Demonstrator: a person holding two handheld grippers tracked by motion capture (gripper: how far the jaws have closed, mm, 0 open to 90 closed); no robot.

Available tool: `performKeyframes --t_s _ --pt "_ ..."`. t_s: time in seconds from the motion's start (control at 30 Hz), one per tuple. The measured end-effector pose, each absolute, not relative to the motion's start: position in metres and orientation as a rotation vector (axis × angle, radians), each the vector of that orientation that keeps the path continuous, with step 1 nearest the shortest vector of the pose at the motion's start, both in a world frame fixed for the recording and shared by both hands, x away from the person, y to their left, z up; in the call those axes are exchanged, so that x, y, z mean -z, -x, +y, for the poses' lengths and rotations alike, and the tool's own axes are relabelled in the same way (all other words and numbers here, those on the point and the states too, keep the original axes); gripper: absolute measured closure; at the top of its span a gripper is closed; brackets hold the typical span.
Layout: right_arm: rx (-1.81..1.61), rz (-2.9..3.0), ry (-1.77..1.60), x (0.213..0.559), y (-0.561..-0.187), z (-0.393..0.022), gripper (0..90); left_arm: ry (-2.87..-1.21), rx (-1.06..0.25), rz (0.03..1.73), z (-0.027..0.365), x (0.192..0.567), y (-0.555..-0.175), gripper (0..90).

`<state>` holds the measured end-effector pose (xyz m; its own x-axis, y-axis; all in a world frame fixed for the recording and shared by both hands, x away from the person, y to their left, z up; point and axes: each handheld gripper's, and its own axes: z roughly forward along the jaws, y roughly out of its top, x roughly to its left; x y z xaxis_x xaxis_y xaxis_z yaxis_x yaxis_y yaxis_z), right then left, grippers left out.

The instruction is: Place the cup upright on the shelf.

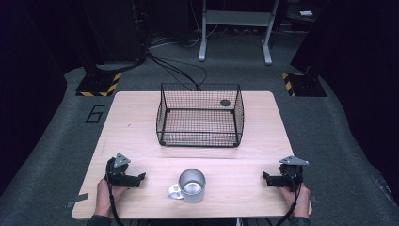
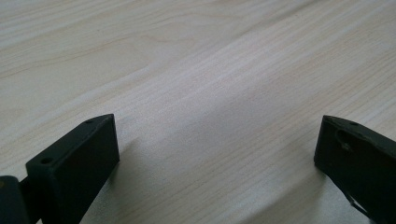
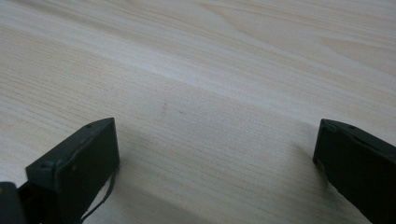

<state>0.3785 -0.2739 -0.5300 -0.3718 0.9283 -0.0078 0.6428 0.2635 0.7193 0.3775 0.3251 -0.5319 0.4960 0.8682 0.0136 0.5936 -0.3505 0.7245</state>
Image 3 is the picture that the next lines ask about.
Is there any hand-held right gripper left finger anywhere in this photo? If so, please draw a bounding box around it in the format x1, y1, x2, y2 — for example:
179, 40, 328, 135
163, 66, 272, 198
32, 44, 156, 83
18, 117, 121, 224

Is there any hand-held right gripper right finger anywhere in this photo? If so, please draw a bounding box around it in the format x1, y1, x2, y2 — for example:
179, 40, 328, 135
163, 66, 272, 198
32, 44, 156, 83
312, 118, 396, 224

